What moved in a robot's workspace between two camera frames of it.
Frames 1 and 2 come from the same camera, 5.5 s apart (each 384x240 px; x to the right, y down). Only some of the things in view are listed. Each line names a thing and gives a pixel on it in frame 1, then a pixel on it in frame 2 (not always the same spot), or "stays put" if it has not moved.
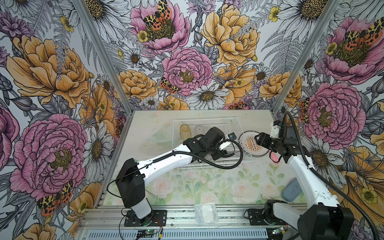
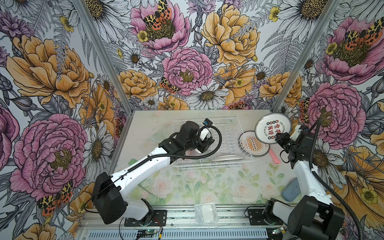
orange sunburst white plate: [248, 145] stays put
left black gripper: [217, 155] → [205, 145]
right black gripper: [263, 139] → [283, 136]
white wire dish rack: [237, 150] stays put
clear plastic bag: [206, 213] stays put
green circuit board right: [279, 230] stays put
